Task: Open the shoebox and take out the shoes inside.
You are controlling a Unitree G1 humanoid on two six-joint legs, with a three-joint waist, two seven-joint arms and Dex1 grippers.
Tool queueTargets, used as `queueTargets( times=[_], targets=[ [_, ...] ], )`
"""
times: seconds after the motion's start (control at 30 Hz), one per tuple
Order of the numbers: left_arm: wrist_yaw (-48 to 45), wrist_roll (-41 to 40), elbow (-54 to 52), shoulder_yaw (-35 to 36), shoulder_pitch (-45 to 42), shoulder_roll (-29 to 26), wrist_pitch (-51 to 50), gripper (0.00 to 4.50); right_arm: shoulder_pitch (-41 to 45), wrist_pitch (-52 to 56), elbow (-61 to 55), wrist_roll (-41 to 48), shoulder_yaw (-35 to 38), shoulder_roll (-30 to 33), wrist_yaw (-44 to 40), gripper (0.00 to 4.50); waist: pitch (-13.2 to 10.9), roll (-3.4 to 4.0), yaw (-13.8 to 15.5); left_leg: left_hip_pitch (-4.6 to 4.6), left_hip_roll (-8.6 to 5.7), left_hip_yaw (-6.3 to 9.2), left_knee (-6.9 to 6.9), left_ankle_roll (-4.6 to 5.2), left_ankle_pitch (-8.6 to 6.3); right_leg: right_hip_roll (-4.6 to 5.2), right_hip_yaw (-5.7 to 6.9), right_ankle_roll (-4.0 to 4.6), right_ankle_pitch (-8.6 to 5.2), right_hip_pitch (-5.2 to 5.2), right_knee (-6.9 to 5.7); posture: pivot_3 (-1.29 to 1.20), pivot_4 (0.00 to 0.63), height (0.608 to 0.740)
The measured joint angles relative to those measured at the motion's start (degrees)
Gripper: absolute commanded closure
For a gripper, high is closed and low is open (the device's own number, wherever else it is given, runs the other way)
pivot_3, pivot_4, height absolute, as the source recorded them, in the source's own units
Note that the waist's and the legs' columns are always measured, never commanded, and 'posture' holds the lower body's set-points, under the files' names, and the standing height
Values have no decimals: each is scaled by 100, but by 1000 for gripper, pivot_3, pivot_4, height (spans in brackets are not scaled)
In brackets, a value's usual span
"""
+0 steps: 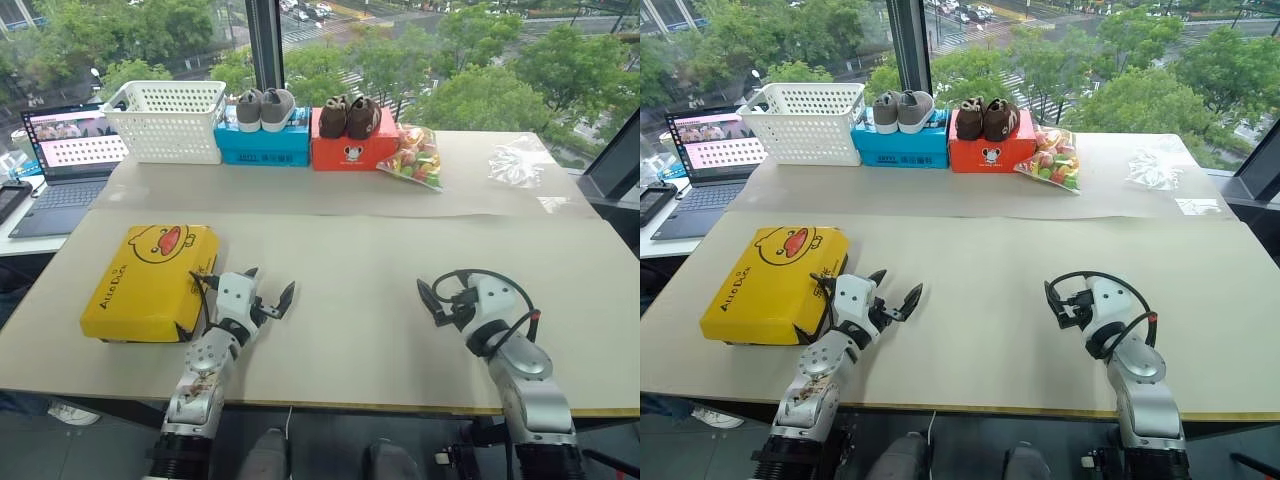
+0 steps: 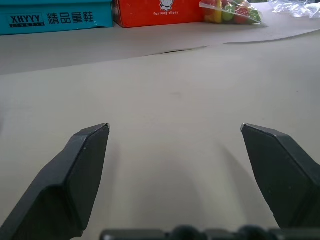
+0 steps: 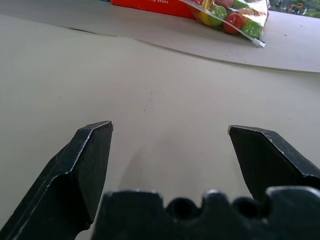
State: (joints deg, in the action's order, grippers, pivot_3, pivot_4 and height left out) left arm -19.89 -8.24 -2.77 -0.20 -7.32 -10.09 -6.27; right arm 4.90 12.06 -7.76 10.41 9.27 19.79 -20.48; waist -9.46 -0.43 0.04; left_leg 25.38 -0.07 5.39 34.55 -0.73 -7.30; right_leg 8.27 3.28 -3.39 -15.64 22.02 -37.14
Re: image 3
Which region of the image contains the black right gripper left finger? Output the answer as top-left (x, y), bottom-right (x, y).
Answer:
top-left (0, 120), bottom-right (114, 240)

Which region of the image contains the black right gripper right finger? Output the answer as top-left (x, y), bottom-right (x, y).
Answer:
top-left (227, 125), bottom-right (320, 202)

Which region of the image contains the red box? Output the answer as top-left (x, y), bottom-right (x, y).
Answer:
top-left (109, 0), bottom-right (196, 20)

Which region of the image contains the grey table mat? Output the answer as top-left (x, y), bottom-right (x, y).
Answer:
top-left (0, 0), bottom-right (320, 74)

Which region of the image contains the clear zip bag of toys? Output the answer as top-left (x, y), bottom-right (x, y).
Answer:
top-left (180, 0), bottom-right (271, 49)

